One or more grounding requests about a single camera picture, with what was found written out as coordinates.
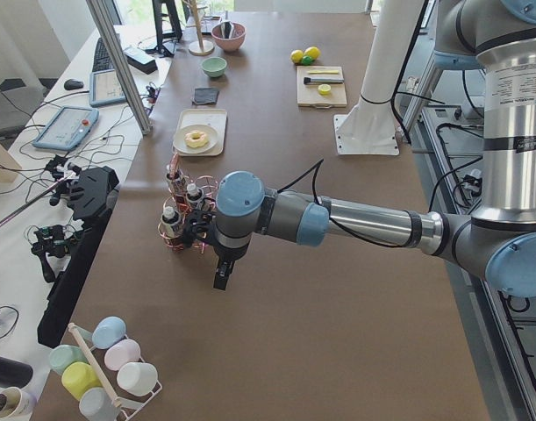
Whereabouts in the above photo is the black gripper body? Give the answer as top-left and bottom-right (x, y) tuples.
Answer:
(181, 210), (219, 248)

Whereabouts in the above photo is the tea bottle front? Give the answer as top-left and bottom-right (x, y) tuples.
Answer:
(161, 206), (182, 246)

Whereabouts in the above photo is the tea bottle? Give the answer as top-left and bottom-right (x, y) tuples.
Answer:
(186, 182), (204, 210)
(161, 206), (182, 246)
(166, 172), (185, 196)

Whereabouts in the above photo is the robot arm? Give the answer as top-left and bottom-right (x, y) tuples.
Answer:
(181, 1), (536, 297)

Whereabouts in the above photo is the tea bottle rear right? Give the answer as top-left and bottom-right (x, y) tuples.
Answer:
(186, 182), (204, 210)

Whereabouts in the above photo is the tea bottle rear left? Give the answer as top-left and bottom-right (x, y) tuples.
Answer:
(166, 172), (185, 196)

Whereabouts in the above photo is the cream rectangular tray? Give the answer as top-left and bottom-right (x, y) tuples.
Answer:
(172, 109), (227, 156)

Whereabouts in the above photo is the white round plate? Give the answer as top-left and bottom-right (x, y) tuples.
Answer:
(173, 124), (219, 154)

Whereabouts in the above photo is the glazed donut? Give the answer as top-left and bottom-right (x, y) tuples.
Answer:
(184, 130), (209, 149)

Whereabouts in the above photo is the grey folded cloth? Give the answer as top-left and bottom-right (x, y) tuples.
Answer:
(192, 87), (219, 105)

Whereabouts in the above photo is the blue cup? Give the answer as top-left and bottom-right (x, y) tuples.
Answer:
(92, 316), (126, 349)

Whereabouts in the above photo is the pink cup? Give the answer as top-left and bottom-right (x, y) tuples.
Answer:
(104, 339), (141, 371)

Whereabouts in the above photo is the green bowl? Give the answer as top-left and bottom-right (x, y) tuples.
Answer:
(201, 57), (227, 78)

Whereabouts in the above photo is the teach pendant tablet near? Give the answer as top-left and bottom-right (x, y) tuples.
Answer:
(32, 106), (99, 152)

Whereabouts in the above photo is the teach pendant tablet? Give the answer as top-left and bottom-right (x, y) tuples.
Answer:
(32, 106), (99, 152)
(89, 69), (126, 108)

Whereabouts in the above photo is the teach pendant tablet far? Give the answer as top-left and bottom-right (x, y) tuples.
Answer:
(89, 69), (126, 108)

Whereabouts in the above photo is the white cup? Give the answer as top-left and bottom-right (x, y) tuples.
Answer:
(117, 362), (158, 396)

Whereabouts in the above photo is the wooden stand with round base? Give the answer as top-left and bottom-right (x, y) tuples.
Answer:
(182, 0), (215, 57)

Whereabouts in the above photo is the steel muddler black tip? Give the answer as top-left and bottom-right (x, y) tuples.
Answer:
(303, 76), (344, 85)

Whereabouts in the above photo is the half lemon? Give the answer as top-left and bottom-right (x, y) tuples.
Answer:
(318, 84), (332, 96)

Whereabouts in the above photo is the wooden cutting board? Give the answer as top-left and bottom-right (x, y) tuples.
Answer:
(297, 65), (347, 108)

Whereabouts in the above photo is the black computer mouse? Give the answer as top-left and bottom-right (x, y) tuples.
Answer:
(63, 79), (84, 91)

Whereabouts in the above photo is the pink bowl with ice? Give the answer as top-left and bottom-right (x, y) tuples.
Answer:
(211, 22), (246, 52)

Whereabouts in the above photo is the black keyboard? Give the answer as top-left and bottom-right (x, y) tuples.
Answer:
(92, 38), (114, 72)

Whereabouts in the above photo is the green cup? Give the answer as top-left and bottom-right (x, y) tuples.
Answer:
(48, 345), (87, 375)

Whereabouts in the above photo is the yellow lemon upper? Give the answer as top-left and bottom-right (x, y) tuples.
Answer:
(290, 49), (304, 64)

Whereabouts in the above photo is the yellow lemon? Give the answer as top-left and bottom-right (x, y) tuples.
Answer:
(304, 46), (321, 61)
(290, 49), (304, 64)

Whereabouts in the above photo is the green lime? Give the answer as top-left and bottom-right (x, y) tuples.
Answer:
(300, 55), (314, 66)

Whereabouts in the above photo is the yellow cup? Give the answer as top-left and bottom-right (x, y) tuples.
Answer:
(61, 361), (102, 401)

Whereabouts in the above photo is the steel ice scoop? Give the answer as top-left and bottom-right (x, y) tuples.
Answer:
(220, 20), (238, 39)

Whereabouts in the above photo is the yellow plastic knife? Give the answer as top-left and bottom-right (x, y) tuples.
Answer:
(307, 67), (340, 75)

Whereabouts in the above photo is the yellow lemon lower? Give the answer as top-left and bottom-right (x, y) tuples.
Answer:
(304, 46), (321, 61)

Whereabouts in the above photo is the grey cup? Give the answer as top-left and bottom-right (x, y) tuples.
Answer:
(79, 387), (119, 421)

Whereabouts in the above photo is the black cylinder bottle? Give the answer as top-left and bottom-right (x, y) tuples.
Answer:
(0, 356), (33, 388)

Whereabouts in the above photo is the paper cup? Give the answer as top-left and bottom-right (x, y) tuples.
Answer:
(0, 387), (38, 419)

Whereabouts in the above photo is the copper wire bottle rack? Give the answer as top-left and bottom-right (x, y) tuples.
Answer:
(157, 153), (218, 252)

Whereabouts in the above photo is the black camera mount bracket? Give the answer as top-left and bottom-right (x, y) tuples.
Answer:
(37, 166), (119, 348)

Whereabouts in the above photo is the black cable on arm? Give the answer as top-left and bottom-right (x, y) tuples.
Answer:
(275, 158), (426, 249)

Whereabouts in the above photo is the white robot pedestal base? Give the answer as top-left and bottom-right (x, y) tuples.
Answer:
(332, 0), (428, 156)

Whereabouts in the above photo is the aluminium frame post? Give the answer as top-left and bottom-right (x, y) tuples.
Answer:
(86, 0), (152, 135)

